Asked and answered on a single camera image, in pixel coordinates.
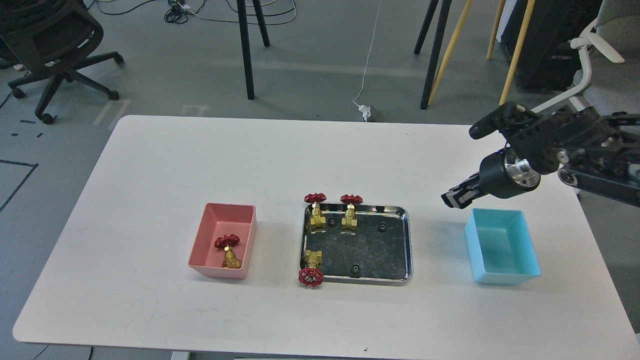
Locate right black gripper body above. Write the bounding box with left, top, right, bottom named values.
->
left=478, top=149, right=541, bottom=199

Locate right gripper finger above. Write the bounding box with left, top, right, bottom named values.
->
left=441, top=191, right=486, bottom=209
left=447, top=172, right=483, bottom=198

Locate brass valve red handle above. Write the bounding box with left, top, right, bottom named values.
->
left=214, top=234, right=243, bottom=269

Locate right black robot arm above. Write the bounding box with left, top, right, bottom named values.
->
left=441, top=102, right=640, bottom=209

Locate blue plastic box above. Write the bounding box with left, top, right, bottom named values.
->
left=465, top=208, right=542, bottom=285

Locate brass valve back right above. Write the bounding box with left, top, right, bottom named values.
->
left=340, top=194, right=363, bottom=235

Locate small black gear front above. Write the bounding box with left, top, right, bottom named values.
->
left=350, top=264, right=361, bottom=278

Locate brass valve back left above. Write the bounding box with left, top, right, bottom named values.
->
left=304, top=193, right=327, bottom=234

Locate brass valve front left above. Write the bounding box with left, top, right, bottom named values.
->
left=298, top=249, right=324, bottom=287

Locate pink plastic box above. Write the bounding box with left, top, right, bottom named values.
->
left=188, top=202, right=258, bottom=280

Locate steel tray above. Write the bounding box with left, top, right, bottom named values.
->
left=299, top=202, right=413, bottom=285

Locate white power adapter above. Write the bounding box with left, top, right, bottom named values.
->
left=358, top=104, right=386, bottom=123

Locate wooden yellow pole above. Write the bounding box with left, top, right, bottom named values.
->
left=427, top=0, right=473, bottom=106

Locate black tripod right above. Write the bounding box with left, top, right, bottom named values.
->
left=413, top=0, right=451, bottom=110

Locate black tripod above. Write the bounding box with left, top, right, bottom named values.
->
left=413, top=0, right=451, bottom=110
left=235, top=0, right=271, bottom=101

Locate black tripod left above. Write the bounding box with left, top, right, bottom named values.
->
left=235, top=0, right=271, bottom=101

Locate black office chair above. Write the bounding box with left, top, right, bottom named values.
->
left=0, top=0, right=124, bottom=125

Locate white cable on floor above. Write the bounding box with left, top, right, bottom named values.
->
left=353, top=0, right=383, bottom=108

